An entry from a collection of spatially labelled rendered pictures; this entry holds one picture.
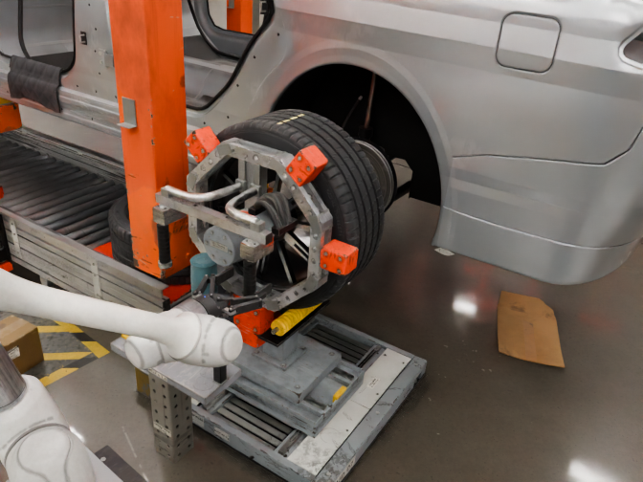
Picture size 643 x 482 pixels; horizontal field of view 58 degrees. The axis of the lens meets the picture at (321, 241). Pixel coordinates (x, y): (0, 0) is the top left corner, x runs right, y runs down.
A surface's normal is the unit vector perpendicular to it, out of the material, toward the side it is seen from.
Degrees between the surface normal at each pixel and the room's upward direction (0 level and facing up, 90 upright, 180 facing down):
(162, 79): 90
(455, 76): 90
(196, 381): 0
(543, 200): 90
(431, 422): 0
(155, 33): 90
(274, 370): 0
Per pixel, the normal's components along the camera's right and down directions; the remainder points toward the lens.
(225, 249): -0.54, 0.36
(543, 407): 0.07, -0.88
